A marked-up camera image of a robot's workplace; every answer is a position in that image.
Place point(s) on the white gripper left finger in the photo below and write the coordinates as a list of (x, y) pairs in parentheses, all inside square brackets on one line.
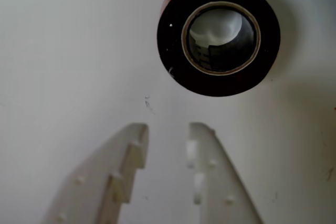
[(92, 182)]

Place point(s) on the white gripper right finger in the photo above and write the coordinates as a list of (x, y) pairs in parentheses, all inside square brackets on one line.
[(220, 182)]

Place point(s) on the red tape roll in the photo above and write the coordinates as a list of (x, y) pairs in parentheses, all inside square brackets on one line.
[(170, 51)]

